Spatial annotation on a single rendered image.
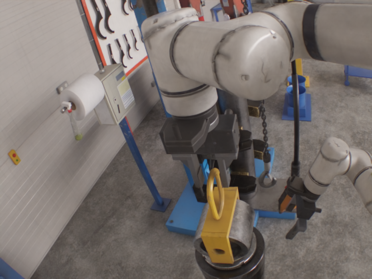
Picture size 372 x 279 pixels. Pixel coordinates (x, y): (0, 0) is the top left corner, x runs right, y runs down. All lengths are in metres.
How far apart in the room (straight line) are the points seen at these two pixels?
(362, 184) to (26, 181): 2.87
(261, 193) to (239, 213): 1.98
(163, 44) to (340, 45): 0.23
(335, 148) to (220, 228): 0.37
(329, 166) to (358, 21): 0.51
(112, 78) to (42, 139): 1.30
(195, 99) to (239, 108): 1.57
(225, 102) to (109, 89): 0.85
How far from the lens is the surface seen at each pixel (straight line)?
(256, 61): 0.28
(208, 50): 0.30
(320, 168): 0.78
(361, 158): 0.84
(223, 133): 0.46
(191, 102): 0.42
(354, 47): 0.34
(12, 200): 2.95
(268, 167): 1.24
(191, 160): 0.53
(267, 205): 2.57
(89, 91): 1.89
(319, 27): 0.36
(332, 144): 0.76
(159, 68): 0.40
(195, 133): 0.40
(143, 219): 2.97
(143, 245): 2.77
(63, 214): 3.40
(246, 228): 0.68
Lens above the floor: 2.19
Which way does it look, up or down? 35 degrees down
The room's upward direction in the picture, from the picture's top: 17 degrees counter-clockwise
